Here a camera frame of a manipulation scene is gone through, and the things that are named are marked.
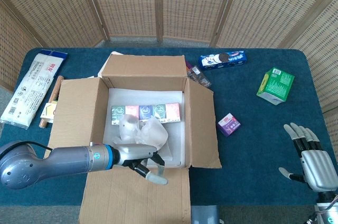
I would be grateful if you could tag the white yellow hang-tab carton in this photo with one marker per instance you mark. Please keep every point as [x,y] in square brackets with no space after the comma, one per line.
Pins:
[47,110]

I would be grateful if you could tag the blue pocket tissue pack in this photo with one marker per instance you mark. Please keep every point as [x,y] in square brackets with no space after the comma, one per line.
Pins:
[145,111]

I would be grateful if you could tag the woven rattan folding screen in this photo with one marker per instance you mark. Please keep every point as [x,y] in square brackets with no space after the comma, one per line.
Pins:
[132,2]

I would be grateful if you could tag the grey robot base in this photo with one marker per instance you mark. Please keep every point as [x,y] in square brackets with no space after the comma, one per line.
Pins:
[204,214]

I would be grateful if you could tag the green pocket tissue pack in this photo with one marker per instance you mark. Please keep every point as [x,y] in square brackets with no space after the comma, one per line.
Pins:
[116,114]
[159,111]

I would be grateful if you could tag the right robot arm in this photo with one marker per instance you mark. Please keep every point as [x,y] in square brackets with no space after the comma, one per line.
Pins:
[327,205]

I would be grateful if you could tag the blue Oreo cookie package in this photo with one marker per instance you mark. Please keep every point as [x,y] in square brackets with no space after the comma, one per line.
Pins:
[224,60]

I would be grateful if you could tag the white foam liner sheet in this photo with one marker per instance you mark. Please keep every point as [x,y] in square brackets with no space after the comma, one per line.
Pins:
[174,139]

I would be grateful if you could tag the brown clear snack package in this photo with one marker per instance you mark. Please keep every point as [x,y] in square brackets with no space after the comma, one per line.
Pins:
[200,77]

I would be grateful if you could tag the small purple box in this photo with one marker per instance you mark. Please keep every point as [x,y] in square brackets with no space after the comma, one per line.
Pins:
[228,125]

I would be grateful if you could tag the red pocket tissue pack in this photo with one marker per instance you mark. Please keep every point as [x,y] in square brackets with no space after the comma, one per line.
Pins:
[132,110]
[173,113]

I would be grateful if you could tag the clear plastic wrap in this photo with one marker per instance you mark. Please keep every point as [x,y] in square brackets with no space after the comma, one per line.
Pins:
[153,134]

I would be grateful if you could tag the white noodle package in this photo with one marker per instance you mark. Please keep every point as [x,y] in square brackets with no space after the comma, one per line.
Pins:
[31,86]

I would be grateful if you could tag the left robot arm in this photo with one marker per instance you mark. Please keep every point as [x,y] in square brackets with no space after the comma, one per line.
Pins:
[66,158]

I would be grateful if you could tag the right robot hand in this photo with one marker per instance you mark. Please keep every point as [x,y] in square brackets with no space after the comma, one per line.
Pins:
[317,166]

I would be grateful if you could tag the brown cardboard shipping box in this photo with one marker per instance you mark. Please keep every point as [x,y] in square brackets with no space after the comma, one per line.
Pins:
[79,107]

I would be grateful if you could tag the green carton box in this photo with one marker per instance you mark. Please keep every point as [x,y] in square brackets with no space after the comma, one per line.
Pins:
[277,86]

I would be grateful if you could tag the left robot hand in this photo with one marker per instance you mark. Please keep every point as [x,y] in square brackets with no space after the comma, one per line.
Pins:
[137,152]

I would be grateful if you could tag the wooden rolling pin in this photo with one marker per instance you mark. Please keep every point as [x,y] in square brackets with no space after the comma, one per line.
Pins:
[58,84]

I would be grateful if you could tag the blue carpet table cloth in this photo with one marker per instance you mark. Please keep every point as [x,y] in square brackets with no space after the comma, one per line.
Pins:
[251,160]

